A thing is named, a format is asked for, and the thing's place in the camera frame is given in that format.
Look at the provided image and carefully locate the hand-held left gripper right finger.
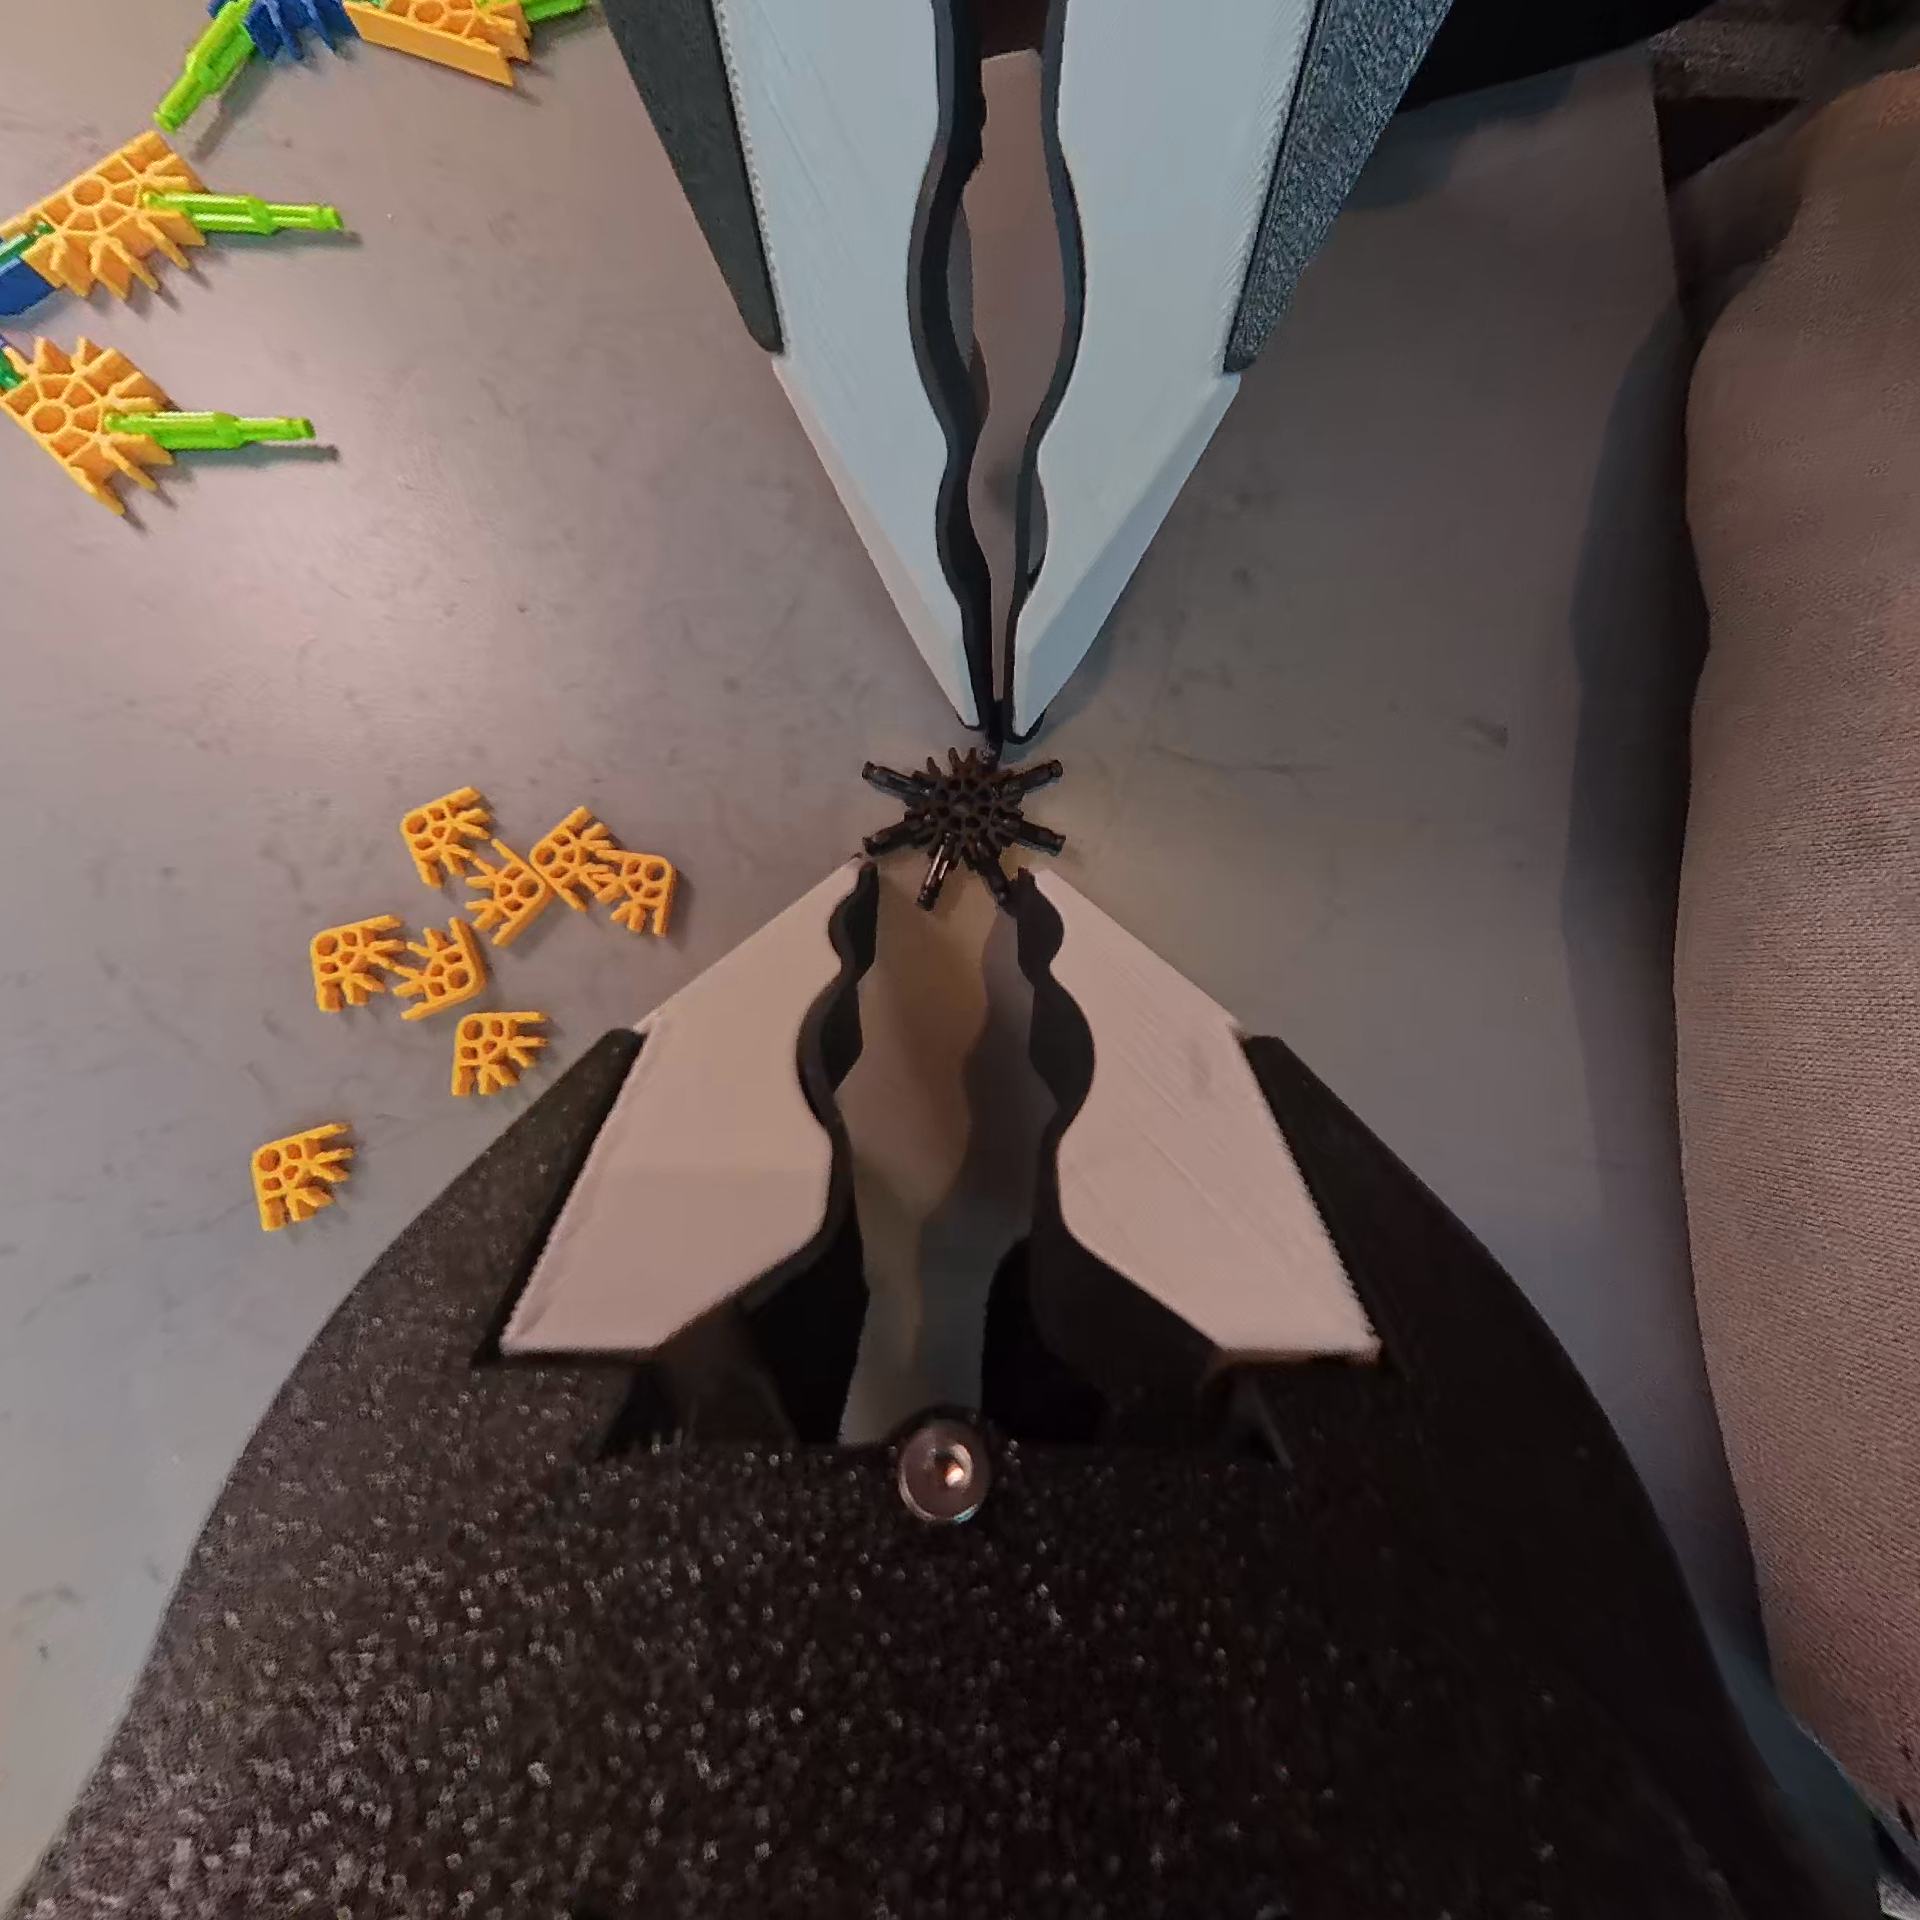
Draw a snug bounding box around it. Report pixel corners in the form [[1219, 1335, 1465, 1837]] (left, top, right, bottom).
[[979, 870, 1382, 1459]]

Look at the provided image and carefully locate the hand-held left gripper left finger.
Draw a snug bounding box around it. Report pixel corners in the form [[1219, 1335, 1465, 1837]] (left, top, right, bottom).
[[499, 859, 880, 1448]]

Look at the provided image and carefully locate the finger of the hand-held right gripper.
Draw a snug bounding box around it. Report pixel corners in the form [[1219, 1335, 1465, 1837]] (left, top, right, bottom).
[[717, 0, 1001, 738], [1001, 0, 1322, 742]]

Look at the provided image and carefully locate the orange fan connector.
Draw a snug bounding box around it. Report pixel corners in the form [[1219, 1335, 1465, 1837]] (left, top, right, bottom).
[[530, 808, 620, 915], [306, 915, 409, 1009], [251, 1124, 351, 1233], [466, 844, 550, 943], [597, 851, 682, 933], [451, 1009, 550, 1096], [395, 922, 491, 1019], [398, 787, 495, 887]]

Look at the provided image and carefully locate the black snowflake connector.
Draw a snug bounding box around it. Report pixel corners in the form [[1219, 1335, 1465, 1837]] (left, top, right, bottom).
[[913, 757, 1018, 866]]

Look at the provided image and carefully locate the blue green yellow assembly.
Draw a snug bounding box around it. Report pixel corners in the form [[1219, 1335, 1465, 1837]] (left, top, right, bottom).
[[151, 0, 597, 138]]

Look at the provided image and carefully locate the blue green assembly with red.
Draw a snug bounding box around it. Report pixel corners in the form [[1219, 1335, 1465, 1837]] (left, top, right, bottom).
[[0, 131, 349, 515]]

